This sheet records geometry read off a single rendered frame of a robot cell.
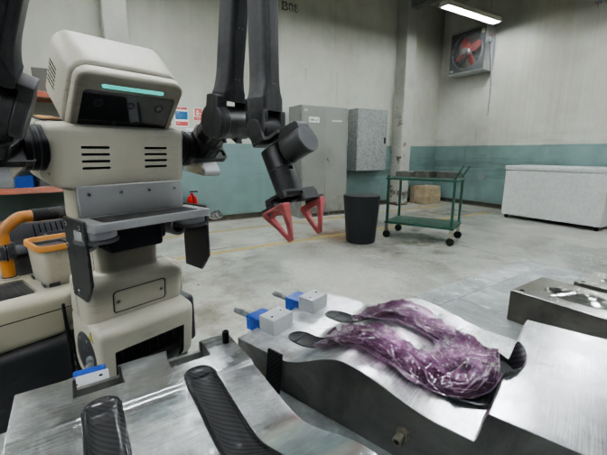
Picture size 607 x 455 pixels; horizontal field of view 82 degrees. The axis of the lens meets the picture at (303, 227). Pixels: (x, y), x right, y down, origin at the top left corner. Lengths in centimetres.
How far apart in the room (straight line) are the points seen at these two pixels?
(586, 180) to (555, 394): 638
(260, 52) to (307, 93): 611
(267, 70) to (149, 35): 534
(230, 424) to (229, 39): 73
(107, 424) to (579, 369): 54
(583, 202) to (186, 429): 666
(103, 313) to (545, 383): 79
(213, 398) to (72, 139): 55
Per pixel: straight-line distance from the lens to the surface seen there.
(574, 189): 688
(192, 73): 610
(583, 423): 47
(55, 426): 48
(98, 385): 56
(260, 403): 45
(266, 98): 77
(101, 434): 47
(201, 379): 50
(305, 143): 70
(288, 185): 73
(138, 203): 83
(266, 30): 80
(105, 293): 87
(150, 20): 615
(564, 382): 52
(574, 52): 806
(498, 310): 97
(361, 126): 722
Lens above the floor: 117
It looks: 12 degrees down
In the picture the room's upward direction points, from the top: straight up
